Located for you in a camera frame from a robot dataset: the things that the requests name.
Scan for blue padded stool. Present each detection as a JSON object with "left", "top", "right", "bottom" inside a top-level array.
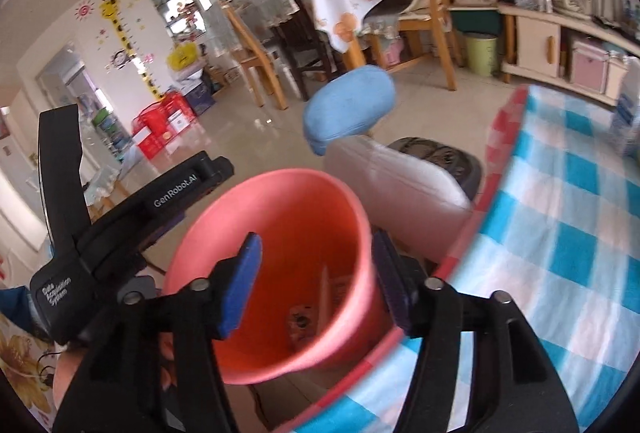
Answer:
[{"left": 302, "top": 65, "right": 396, "bottom": 157}]

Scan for dark grey round object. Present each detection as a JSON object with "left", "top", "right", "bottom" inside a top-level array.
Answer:
[{"left": 387, "top": 137, "right": 483, "bottom": 201}]

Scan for person's left forearm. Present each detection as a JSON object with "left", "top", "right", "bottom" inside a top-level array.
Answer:
[{"left": 54, "top": 348, "right": 93, "bottom": 414}]

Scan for red plastic crates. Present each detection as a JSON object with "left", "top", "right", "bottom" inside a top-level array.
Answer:
[{"left": 132, "top": 93, "right": 196, "bottom": 158}]

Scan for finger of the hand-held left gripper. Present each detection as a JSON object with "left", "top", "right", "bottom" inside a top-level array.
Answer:
[
  {"left": 144, "top": 150, "right": 235, "bottom": 229},
  {"left": 38, "top": 104, "right": 91, "bottom": 262}
]

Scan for light wooden chair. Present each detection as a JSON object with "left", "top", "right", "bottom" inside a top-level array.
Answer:
[
  {"left": 367, "top": 0, "right": 463, "bottom": 91},
  {"left": 220, "top": 0, "right": 288, "bottom": 111}
]

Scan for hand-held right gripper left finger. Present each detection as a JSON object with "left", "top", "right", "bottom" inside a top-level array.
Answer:
[{"left": 52, "top": 232, "right": 264, "bottom": 433}]

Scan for cream TV cabinet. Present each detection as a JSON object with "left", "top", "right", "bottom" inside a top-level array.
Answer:
[{"left": 500, "top": 0, "right": 640, "bottom": 106}]

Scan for dark blue crate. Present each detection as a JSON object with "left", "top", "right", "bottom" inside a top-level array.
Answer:
[{"left": 180, "top": 73, "right": 216, "bottom": 116}]

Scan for pink plastic bucket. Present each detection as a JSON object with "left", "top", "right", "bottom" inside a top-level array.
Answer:
[{"left": 162, "top": 169, "right": 396, "bottom": 386}]

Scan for blue white checked tablecloth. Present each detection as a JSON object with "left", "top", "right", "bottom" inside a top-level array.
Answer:
[{"left": 295, "top": 85, "right": 640, "bottom": 433}]

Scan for giraffe wall sticker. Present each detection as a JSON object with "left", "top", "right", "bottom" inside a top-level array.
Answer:
[{"left": 100, "top": 0, "right": 166, "bottom": 101}]

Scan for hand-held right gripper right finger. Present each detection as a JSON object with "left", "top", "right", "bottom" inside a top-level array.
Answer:
[{"left": 372, "top": 229, "right": 582, "bottom": 433}]

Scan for floral printed cloth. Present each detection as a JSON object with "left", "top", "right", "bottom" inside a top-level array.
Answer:
[{"left": 0, "top": 313, "right": 66, "bottom": 419}]

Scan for pink storage box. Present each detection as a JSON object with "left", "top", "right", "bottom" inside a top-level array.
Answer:
[{"left": 570, "top": 38, "right": 611, "bottom": 94}]

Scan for dark wooden chair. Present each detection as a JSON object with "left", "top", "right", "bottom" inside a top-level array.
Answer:
[{"left": 270, "top": 0, "right": 333, "bottom": 101}]

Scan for yellow plastic bag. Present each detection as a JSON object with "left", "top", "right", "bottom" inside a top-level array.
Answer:
[{"left": 166, "top": 43, "right": 201, "bottom": 70}]

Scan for green waste bin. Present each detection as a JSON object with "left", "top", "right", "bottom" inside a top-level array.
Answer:
[{"left": 462, "top": 32, "right": 500, "bottom": 76}]

